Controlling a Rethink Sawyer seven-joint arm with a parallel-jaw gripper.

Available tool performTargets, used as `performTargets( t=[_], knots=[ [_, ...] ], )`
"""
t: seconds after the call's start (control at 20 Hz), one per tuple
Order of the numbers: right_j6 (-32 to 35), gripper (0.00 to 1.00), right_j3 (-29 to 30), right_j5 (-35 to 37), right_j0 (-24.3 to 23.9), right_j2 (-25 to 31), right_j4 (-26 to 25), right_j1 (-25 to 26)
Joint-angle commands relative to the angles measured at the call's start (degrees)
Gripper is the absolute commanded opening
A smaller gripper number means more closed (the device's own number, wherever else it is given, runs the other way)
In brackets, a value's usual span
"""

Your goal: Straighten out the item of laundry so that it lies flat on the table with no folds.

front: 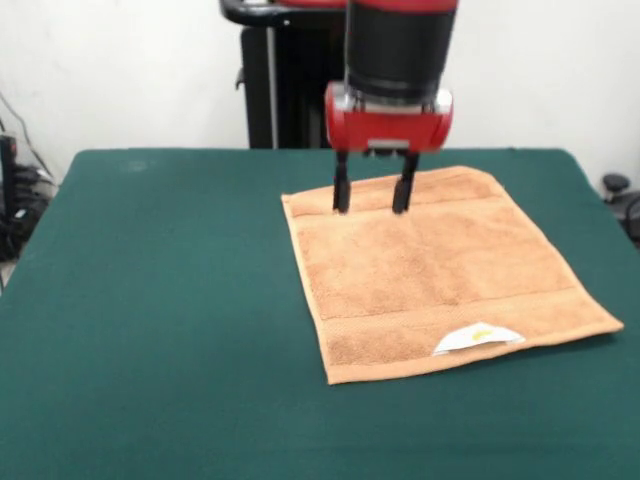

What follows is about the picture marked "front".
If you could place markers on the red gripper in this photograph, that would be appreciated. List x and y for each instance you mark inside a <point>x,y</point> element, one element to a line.
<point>390,127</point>

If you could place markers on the orange terry towel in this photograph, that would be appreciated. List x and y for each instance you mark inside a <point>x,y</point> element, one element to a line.
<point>400,275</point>

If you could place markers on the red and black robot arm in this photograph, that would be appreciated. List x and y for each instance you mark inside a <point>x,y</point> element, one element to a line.
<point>400,45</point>

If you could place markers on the dark green table cloth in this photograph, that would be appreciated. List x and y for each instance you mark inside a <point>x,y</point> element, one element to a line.
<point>150,350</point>

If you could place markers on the black box with red light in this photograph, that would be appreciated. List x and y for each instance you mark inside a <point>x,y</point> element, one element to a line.
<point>7,175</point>

